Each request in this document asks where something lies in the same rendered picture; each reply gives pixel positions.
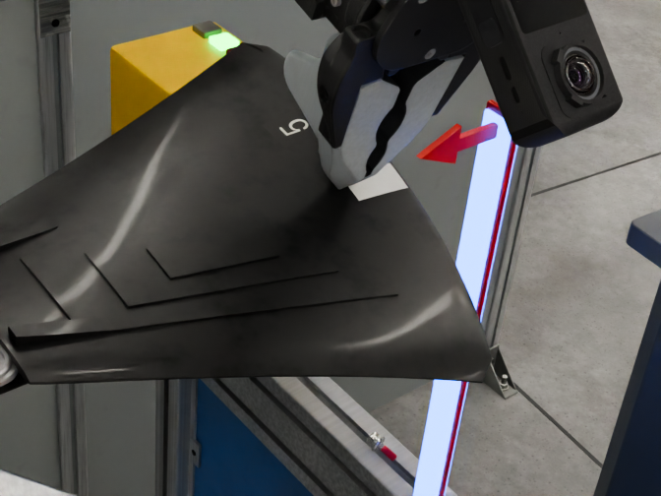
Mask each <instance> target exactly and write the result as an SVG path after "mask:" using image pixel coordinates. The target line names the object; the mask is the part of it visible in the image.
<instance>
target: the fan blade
mask: <svg viewBox="0 0 661 496"><path fill-rule="evenodd" d="M284 62H285V58H284V57H283V56H281V55H280V54H279V53H277V52H276V51H274V50H273V49H271V48H270V47H268V46H264V45H258V44H252V43H246V42H241V43H240V44H239V45H237V46H236V47H235V48H234V49H232V50H231V51H230V52H228V53H227V54H226V55H224V56H223V57H222V58H220V59H219V60H218V61H216V62H215V63H214V64H212V65H211V66H210V67H208V68H207V69H206V70H205V71H204V72H202V73H201V74H200V75H198V76H197V77H196V78H194V79H193V80H192V81H190V82H189V83H187V84H186V85H185V86H183V87H182V88H180V89H179V90H178V91H176V92H175V93H173V94H172V95H170V96H169V97H167V98H166V99H164V100H163V101H162V102H160V103H159V104H157V105H156V106H154V107H153V108H152V109H150V110H149V111H147V112H146V113H144V114H143V115H141V116H140V117H138V118H137V119H135V120H134V121H133V122H131V123H130V124H128V125H127V126H125V127H124V128H122V129H121V130H119V131H118V132H116V133H115V134H113V135H112V136H110V137H109V138H107V139H106V140H104V141H102V142H101V143H99V144H98V145H96V146H95V147H93V148H92V149H90V150H89V151H87V152H86V153H84V154H82V155H80V156H79V157H77V158H76V159H74V160H72V161H71V162H69V163H68V164H66V165H65V166H63V167H61V168H60V169H58V170H57V171H55V172H53V173H52V174H50V175H49V176H47V177H45V178H44V179H42V180H40V181H39V182H37V183H36V184H34V185H32V186H31V187H29V188H28V189H27V190H25V191H23V192H22V193H20V194H18V195H17V196H15V197H13V198H12V199H10V200H8V201H7V202H5V203H3V204H2V205H0V344H1V346H2V347H3V348H4V349H5V350H6V352H7V353H8V354H9V356H10V357H11V359H12V361H13V363H14V364H15V365H16V367H17V369H18V372H19V373H20V375H21V376H22V377H23V378H24V379H25V381H26V382H27V383H29V384H30V385H54V384H80V383H102V382H126V381H149V380H175V379H206V378H244V377H376V378H406V379H429V380H446V381H460V382H474V383H482V382H483V380H484V378H485V375H486V373H487V370H488V368H489V365H490V363H491V360H492V355H491V351H490V348H489V345H488V342H487V339H486V336H485V333H484V330H483V328H482V325H481V322H480V320H479V317H478V314H477V312H476V309H475V307H474V304H473V302H472V300H471V297H470V295H469V293H468V290H467V288H466V286H465V283H464V281H463V279H462V277H461V275H460V273H459V271H458V268H457V266H456V264H455V262H454V260H453V258H452V256H451V254H450V252H449V250H448V248H447V246H446V244H445V242H444V241H443V239H442V237H441V235H440V233H439V232H438V230H437V229H436V227H435V226H434V224H433V222H432V221H431V219H430V217H429V216H428V214H427V213H426V211H425V209H424V208H423V206H422V205H421V203H420V202H419V200H418V199H417V197H416V196H415V194H414V193H413V191H412V190H411V188H410V187H409V186H408V184H407V183H406V181H405V180H404V179H403V177H402V176H401V175H400V173H399V172H398V171H397V169H396V168H395V167H394V165H393V164H392V163H391V161H390V162H389V163H390V164H391V165H392V167H393V168H394V169H395V171H396V172H397V173H398V175H399V176H400V177H401V179H402V180H403V181H404V183H405V184H406V186H407V187H408V188H404V189H400V190H396V191H392V192H388V193H386V194H382V195H379V196H375V197H371V198H368V199H364V200H361V201H359V200H358V199H357V198H356V196H355V195H354V194H353V192H352V191H351V190H350V188H349V187H348V186H347V187H344V188H342V189H340V190H339V189H337V188H336V187H335V186H334V184H333V183H332V182H331V180H330V179H329V178H328V177H327V175H326V174H325V172H324V171H323V169H322V166H321V162H320V155H319V153H318V138H317V136H314V137H312V138H309V139H307V140H304V141H302V142H300V143H297V144H295V145H293V146H290V147H288V148H285V147H284V146H283V145H282V144H281V143H280V142H279V141H278V140H277V139H276V138H275V137H274V136H273V135H272V134H271V133H270V132H269V131H268V130H267V129H266V128H265V127H264V126H263V125H264V124H266V123H268V122H270V121H272V120H273V119H275V118H277V117H279V116H281V115H283V114H285V113H288V112H290V111H292V110H294V109H296V108H298V107H299V105H298V103H297V101H296V100H295V98H294V96H293V94H292V93H291V91H290V89H289V87H288V85H287V83H286V81H285V78H284V70H283V69H284Z"/></svg>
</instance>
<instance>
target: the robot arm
mask: <svg viewBox="0 0 661 496"><path fill-rule="evenodd" d="M295 2H296V3H297V4H298V5H299V6H300V7H301V9H302V10H303V11H304V12H305V13H306V14H307V16H308V17H309V18H310V19H311V20H312V21H313V20H316V19H320V18H324V17H327V19H328V20H329V21H330V22H331V23H332V25H333V26H334V27H335V28H336V29H337V30H338V31H339V32H337V33H335V34H333V35H332V36H331V37H330V38H329V40H328V42H327V44H326V47H325V50H324V52H323V55H322V57H321V58H317V57H314V56H312V55H309V54H307V53H304V52H302V51H300V50H296V49H295V50H292V51H290V52H289V53H288V55H287V57H286V59H285V62H284V69H283V70H284V78H285V81H286V83H287V85H288V87H289V89H290V91H291V93H292V94H293V96H294V98H295V100H296V101H297V103H298V105H299V107H300V108H301V110H302V112H303V114H304V115H305V117H306V119H307V120H308V122H309V124H310V126H311V127H312V129H313V131H314V133H315V134H316V136H317V138H318V153H319V155H320V162H321V166H322V169H323V171H324V172H325V174H326V175H327V177H328V178H329V179H330V181H331V182H332V183H333V184H334V186H335V187H336V188H337V189H339V190H340V189H342V188H344V187H347V186H349V185H354V184H356V183H358V182H361V181H363V180H365V179H367V178H370V177H372V176H374V175H376V174H377V173H378V172H379V171H380V170H381V169H382V168H383V167H384V166H385V165H387V164H388V163H389V162H390V161H391V160H392V159H393V158H394V157H395V156H396V155H397V154H398V153H399V152H400V151H401V150H402V149H403V148H404V147H405V146H407V145H408V144H409V143H410V142H411V141H412V140H413V138H414V137H415V136H416V135H417V134H418V133H419V132H420V131H421V130H422V128H423V127H424V126H425V125H426V124H427V122H428V121H429V120H430V118H431V117H432V116H434V115H437V114H438V113H439V112H440V111H441V109H442V108H443V107H444V106H445V104H446V103H447V102H448V101H449V99H450V98H451V97H452V95H453V94H454V93H455V92H456V91H457V89H458V88H459V87H460V86H461V84H462V83H463V82H464V81H465V79H466V78H467V77H468V76H469V74H470V73H471V72H472V70H473V69H474V68H475V66H476V65H477V64H478V62H479V61H480V59H481V62H482V65H483V67H484V70H485V72H486V75H487V77H488V80H489V83H490V85H491V88H492V90H493V93H494V95H495V98H496V101H497V103H498V106H499V108H500V110H501V113H502V115H503V118H504V120H505V123H506V125H507V128H508V131H509V133H510V136H511V139H512V141H513V142H514V143H515V144H516V145H518V146H520V147H523V148H537V147H541V146H544V145H547V144H549V143H552V142H555V141H558V140H560V139H562V138H565V137H567V136H570V135H572V134H575V133H577V132H579V131H582V130H584V129H587V128H589V127H591V126H594V125H596V124H599V123H601V122H603V121H605V120H607V119H609V118H610V117H612V116H613V115H614V114H615V113H616V112H617V111H618V110H619V109H620V107H621V105H622V103H623V97H622V95H621V92H620V90H619V87H618V84H617V82H616V79H615V77H614V74H613V71H612V69H611V66H610V64H609V61H608V58H607V56H606V53H605V50H604V48H603V45H602V43H601V40H600V37H599V35H598V32H597V30H596V28H595V25H594V23H593V20H592V18H591V15H590V12H589V10H588V7H587V5H586V2H585V0H295Z"/></svg>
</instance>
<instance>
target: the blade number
mask: <svg viewBox="0 0 661 496"><path fill-rule="evenodd" d="M263 126H264V127H265V128H266V129H267V130H268V131H269V132H270V133H271V134H272V135H273V136H274V137H275V138H276V139H277V140H278V141H279V142H280V143H281V144H282V145H283V146H284V147H285V148H288V147H290V146H293V145H295V144H297V143H300V142H302V141H304V140H307V139H309V138H312V137H314V136H316V134H315V133H314V131H313V129H312V127H311V126H310V124H309V122H308V120H307V119H306V117H305V115H304V114H303V112H302V110H301V108H300V107H298V108H296V109H294V110H292V111H290V112H288V113H285V114H283V115H281V116H279V117H277V118H275V119H273V120H272V121H270V122H268V123H266V124H264V125H263Z"/></svg>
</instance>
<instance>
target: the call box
mask: <svg viewBox="0 0 661 496"><path fill-rule="evenodd" d="M209 40H210V38H202V37H200V36H199V35H198V34H196V33H195V32H194V31H193V26H191V27H187V28H184V29H180V30H176V31H169V32H166V33H162V34H158V35H154V36H150V37H146V38H142V39H138V40H134V41H130V42H126V43H122V44H118V45H114V46H112V47H111V49H110V79H111V135H113V134H115V133H116V132H118V131H119V130H121V129H122V128H124V127H125V126H127V125H128V124H130V123H131V122H133V121H134V120H135V119H137V118H138V117H140V116H141V115H143V114H144V113H146V112H147V111H149V110H150V109H152V108H153V107H154V106H156V105H157V104H159V103H160V102H162V101H163V100H164V99H166V98H167V97H169V96H170V95H172V94H173V93H175V92H176V91H178V90H179V89H180V88H182V87H183V86H185V85H186V84H187V83H189V82H190V81H192V80H193V79H194V78H196V77H197V76H198V75H200V74H201V73H202V72H204V71H205V70H206V69H207V68H208V67H210V66H211V65H212V64H214V63H215V62H216V61H218V60H219V59H220V58H222V57H223V56H224V55H226V50H223V51H220V50H218V49H217V48H216V47H214V46H213V45H211V44H210V42H209Z"/></svg>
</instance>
